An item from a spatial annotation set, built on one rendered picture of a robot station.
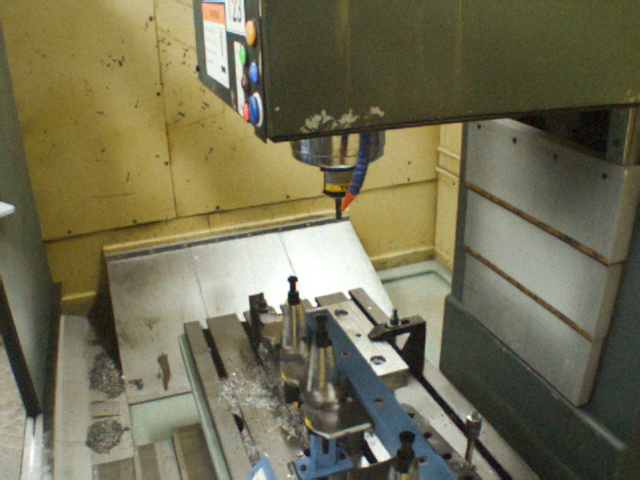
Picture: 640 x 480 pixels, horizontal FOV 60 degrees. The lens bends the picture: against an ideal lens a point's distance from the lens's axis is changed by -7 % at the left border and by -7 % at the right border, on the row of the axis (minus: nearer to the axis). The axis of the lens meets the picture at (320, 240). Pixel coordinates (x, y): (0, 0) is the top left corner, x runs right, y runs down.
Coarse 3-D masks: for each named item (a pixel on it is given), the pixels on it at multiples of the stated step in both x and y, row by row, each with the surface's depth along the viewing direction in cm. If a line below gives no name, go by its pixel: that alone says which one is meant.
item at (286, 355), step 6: (276, 342) 84; (276, 348) 84; (282, 348) 83; (306, 348) 82; (276, 354) 84; (282, 354) 82; (288, 354) 81; (294, 354) 81; (300, 354) 81; (306, 354) 82; (282, 360) 83; (288, 360) 82; (294, 360) 82
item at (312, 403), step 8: (304, 384) 75; (344, 384) 76; (304, 392) 75; (344, 392) 73; (304, 400) 73; (312, 400) 72; (320, 400) 72; (328, 400) 72; (336, 400) 72; (344, 400) 74; (304, 408) 74; (312, 408) 73; (320, 408) 73
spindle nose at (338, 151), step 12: (372, 132) 92; (384, 132) 95; (300, 144) 93; (312, 144) 92; (324, 144) 91; (336, 144) 91; (348, 144) 91; (372, 144) 93; (384, 144) 96; (300, 156) 95; (312, 156) 93; (324, 156) 92; (336, 156) 91; (348, 156) 92; (372, 156) 94
